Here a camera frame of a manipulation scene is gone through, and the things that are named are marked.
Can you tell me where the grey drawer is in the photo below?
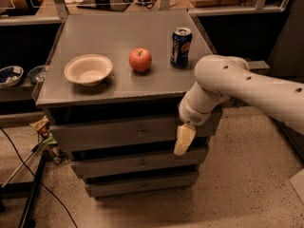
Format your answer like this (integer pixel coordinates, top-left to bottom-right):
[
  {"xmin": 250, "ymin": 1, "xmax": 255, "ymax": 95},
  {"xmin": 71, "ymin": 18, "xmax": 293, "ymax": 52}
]
[
  {"xmin": 71, "ymin": 146, "xmax": 208, "ymax": 179},
  {"xmin": 49, "ymin": 109, "xmax": 223, "ymax": 153},
  {"xmin": 85, "ymin": 171, "xmax": 199, "ymax": 198}
]

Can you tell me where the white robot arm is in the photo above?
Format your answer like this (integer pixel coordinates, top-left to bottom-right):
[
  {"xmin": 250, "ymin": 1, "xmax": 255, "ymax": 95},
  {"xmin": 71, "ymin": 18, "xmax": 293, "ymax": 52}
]
[{"xmin": 174, "ymin": 55, "xmax": 304, "ymax": 156}]

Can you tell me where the small grey bowl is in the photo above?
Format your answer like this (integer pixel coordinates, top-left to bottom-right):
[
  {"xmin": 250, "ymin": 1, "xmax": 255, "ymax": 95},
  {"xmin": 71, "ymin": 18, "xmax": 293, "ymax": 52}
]
[{"xmin": 27, "ymin": 66, "xmax": 48, "ymax": 85}]

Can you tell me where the black floor cable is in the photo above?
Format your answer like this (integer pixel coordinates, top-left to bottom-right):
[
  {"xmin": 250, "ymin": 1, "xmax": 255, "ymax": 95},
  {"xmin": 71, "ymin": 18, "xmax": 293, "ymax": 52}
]
[{"xmin": 0, "ymin": 126, "xmax": 79, "ymax": 228}]

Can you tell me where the grey middle drawer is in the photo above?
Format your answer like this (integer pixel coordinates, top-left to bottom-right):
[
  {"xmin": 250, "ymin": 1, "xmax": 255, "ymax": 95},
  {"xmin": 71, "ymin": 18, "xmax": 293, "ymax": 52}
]
[{"xmin": 71, "ymin": 146, "xmax": 208, "ymax": 179}]

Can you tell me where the grey side shelf block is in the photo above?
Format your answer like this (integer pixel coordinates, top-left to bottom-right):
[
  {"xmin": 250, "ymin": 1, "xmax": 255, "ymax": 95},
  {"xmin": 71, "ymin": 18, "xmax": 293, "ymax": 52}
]
[{"xmin": 248, "ymin": 61, "xmax": 270, "ymax": 75}]

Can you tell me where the red apple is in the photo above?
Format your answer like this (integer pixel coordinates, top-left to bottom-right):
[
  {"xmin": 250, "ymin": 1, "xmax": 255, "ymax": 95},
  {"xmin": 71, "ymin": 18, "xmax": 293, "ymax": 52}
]
[{"xmin": 128, "ymin": 47, "xmax": 152, "ymax": 72}]

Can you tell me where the blue pepsi can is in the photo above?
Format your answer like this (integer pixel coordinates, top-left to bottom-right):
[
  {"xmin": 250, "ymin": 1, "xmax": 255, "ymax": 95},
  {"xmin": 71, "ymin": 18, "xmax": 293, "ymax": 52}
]
[{"xmin": 170, "ymin": 28, "xmax": 192, "ymax": 68}]

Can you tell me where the black metal stand leg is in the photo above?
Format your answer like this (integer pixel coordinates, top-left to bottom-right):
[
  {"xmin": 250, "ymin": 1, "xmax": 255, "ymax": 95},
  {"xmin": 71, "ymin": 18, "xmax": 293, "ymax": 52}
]
[{"xmin": 18, "ymin": 156, "xmax": 47, "ymax": 228}]

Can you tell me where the crumpled snack bag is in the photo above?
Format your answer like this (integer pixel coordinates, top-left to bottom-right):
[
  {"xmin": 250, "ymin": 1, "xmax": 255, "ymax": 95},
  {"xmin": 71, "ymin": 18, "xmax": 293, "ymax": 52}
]
[{"xmin": 29, "ymin": 116, "xmax": 62, "ymax": 164}]

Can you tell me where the black monitor stand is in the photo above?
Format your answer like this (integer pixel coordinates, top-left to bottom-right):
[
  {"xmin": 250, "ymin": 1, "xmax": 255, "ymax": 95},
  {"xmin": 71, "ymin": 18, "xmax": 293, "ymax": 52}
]
[{"xmin": 77, "ymin": 0, "xmax": 129, "ymax": 12}]

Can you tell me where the grey top drawer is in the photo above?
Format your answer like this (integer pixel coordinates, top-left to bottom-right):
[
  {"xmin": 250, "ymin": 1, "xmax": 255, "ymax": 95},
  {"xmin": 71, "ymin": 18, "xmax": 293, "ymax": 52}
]
[{"xmin": 49, "ymin": 109, "xmax": 223, "ymax": 153}]

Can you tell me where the white paper bowl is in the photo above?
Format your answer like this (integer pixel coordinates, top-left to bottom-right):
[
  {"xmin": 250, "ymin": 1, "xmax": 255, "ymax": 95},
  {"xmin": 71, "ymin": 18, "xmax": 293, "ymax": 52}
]
[{"xmin": 64, "ymin": 54, "xmax": 113, "ymax": 86}]

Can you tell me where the grey drawer cabinet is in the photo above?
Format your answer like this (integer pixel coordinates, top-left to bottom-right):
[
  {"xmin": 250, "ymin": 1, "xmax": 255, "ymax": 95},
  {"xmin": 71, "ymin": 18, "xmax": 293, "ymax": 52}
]
[{"xmin": 37, "ymin": 10, "xmax": 222, "ymax": 185}]

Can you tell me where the grey bottom drawer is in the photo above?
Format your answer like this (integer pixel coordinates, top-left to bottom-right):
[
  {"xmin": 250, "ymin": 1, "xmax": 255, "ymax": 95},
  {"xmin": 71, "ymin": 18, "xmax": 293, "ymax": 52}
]
[{"xmin": 85, "ymin": 171, "xmax": 199, "ymax": 198}]

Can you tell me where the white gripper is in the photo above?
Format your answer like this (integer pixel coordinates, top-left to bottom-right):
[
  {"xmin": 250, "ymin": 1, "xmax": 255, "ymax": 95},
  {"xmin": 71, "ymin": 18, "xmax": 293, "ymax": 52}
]
[{"xmin": 174, "ymin": 94, "xmax": 215, "ymax": 156}]

